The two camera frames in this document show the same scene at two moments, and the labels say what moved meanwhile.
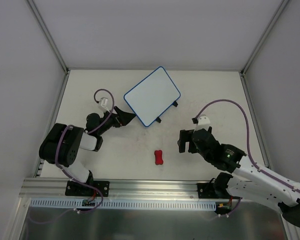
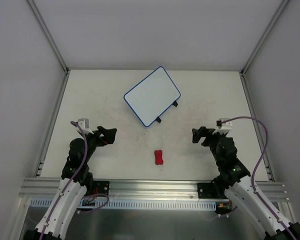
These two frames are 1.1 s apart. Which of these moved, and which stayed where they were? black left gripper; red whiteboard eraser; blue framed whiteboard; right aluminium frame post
Moved: black left gripper
Stayed: right aluminium frame post; blue framed whiteboard; red whiteboard eraser
